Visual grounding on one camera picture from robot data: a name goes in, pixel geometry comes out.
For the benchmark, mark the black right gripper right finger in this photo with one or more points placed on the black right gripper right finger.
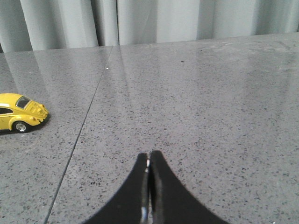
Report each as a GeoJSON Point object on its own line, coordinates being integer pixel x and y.
{"type": "Point", "coordinates": [171, 202]}

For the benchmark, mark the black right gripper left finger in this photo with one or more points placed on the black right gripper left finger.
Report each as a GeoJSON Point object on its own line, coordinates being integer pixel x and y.
{"type": "Point", "coordinates": [130, 204]}

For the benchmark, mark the yellow toy beetle car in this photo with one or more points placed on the yellow toy beetle car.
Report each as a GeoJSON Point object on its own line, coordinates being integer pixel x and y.
{"type": "Point", "coordinates": [20, 113]}

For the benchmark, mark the grey white curtain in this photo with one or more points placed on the grey white curtain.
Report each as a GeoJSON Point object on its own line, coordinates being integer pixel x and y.
{"type": "Point", "coordinates": [57, 24]}

